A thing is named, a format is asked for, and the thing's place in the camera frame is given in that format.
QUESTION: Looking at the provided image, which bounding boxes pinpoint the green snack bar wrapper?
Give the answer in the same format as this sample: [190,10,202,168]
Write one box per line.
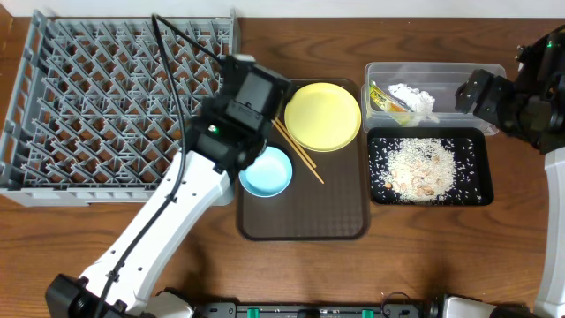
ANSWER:
[369,81,412,126]

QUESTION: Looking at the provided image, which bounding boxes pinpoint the grey dishwasher rack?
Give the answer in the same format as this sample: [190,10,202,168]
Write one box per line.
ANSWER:
[1,11,240,207]

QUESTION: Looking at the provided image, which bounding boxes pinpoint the black waste tray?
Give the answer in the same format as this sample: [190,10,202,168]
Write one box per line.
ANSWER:
[367,127,493,206]

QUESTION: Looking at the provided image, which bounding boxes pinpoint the wooden chopstick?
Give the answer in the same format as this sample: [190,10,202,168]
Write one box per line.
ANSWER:
[272,120,325,185]
[274,118,317,169]

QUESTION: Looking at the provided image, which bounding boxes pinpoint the white tissue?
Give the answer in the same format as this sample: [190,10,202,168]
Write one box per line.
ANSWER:
[388,83,440,126]

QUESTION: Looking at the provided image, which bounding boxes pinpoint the yellow plate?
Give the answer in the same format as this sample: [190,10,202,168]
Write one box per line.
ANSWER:
[283,82,361,152]

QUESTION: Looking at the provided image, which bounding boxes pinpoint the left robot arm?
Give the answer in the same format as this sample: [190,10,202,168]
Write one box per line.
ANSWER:
[45,55,293,317]

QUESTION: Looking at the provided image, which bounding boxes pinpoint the light blue bowl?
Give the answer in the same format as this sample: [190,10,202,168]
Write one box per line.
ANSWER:
[238,146,293,198]

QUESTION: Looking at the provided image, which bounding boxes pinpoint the dark brown serving tray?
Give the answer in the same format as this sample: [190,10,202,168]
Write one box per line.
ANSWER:
[236,78,370,242]

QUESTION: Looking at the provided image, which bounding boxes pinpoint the clear plastic bin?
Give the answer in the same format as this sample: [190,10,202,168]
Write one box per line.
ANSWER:
[361,62,507,136]

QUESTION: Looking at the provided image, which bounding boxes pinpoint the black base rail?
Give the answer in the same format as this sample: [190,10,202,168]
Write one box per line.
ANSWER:
[149,289,531,318]

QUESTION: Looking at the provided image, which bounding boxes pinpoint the wooden chopstick upper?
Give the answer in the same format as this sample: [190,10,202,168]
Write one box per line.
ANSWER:
[274,118,317,169]

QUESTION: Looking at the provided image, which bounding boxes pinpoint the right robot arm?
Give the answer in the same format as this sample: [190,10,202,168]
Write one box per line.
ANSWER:
[455,26,564,317]

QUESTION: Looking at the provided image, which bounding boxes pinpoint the wooden chopstick lower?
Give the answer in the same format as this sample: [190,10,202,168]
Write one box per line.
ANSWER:
[272,120,325,185]

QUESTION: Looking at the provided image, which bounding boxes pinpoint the rice food waste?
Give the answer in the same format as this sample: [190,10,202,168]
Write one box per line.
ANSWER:
[368,137,486,205]

